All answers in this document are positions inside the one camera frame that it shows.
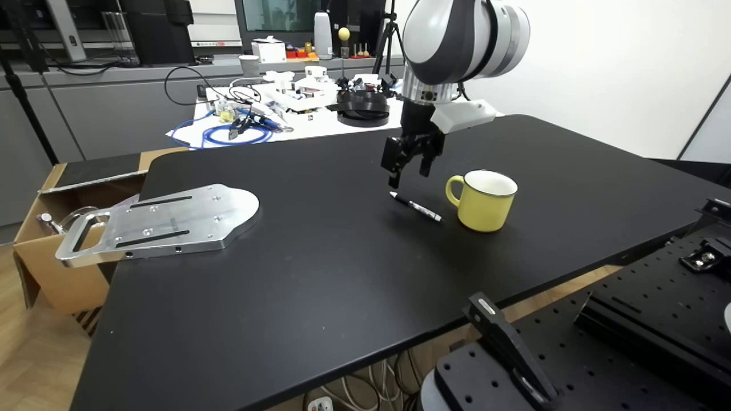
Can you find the black round device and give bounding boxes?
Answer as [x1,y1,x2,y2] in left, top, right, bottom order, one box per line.
[335,74,393,129]

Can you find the black computer tower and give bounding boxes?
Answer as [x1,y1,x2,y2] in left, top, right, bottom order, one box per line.
[119,0,196,69]

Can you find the brown cardboard box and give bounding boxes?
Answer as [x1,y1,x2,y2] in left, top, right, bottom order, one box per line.
[11,143,191,318]

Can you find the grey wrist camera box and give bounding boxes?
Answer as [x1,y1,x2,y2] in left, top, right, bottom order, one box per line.
[432,99,497,138]

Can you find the small metal handle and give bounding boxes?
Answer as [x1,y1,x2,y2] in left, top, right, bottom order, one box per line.
[35,211,65,237]

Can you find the black clamp mount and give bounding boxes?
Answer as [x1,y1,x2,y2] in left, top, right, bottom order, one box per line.
[464,290,561,411]

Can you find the dark computer monitor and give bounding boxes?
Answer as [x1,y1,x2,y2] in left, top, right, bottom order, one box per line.
[232,0,321,50]

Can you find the blue coiled cable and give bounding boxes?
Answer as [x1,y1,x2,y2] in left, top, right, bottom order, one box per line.
[198,114,276,150]

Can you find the white leaning panel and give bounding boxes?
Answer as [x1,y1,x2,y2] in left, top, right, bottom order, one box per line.
[677,75,731,167]

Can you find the white cluttered table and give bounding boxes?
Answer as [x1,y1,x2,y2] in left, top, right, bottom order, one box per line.
[164,69,420,150]

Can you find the black metal bracket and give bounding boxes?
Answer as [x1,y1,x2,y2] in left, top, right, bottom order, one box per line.
[678,236,731,276]
[697,194,731,229]

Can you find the grey counter cabinet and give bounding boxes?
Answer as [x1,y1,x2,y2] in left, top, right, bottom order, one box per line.
[0,53,383,231]

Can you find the aluminium mounting plate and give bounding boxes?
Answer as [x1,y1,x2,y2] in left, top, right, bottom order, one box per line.
[52,181,263,269]

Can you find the yellow enamel mug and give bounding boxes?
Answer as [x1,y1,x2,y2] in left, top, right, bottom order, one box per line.
[444,167,521,236]

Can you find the black looping cable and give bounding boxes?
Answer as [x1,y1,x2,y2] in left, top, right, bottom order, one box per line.
[161,62,212,109]

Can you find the small red item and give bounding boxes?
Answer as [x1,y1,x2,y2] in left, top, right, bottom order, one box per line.
[283,44,320,62]

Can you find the white electronics pile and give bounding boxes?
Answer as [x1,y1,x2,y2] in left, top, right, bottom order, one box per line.
[205,65,342,133]

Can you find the white lidded container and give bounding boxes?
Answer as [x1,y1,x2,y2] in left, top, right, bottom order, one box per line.
[249,34,287,66]

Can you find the thin black camera tripod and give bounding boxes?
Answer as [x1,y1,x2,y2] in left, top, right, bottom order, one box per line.
[375,0,407,79]

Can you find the white cylindrical speaker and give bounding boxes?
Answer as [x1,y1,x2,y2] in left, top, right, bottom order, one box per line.
[313,10,335,62]

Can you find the black perforated breadboard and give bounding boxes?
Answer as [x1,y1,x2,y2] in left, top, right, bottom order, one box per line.
[418,198,731,411]

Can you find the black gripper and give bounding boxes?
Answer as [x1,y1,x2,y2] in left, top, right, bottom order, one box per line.
[378,99,448,191]

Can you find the black rail block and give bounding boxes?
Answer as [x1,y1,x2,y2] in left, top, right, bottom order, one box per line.
[573,290,731,399]

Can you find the black tripod stand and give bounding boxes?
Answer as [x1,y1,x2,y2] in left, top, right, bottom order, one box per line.
[0,0,60,167]

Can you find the black and silver pen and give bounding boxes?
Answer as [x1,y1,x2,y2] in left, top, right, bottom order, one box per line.
[389,190,445,227]

